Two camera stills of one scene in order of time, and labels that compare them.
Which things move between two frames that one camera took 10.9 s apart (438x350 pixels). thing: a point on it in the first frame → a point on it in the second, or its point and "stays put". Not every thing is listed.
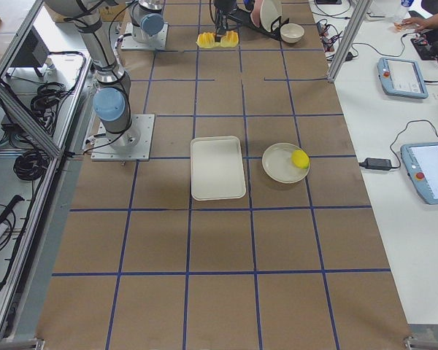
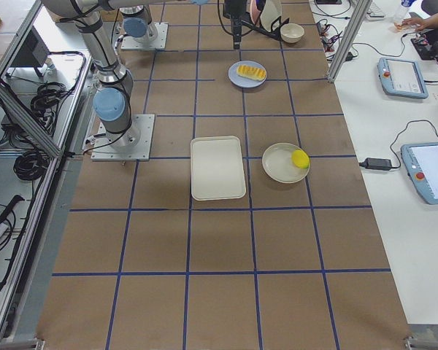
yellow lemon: (300, 159) stays put
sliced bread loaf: (207, 40) → (251, 71)
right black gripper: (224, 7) → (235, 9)
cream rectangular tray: (217, 168) stays put
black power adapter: (377, 163) stays put
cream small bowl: (291, 33) stays put
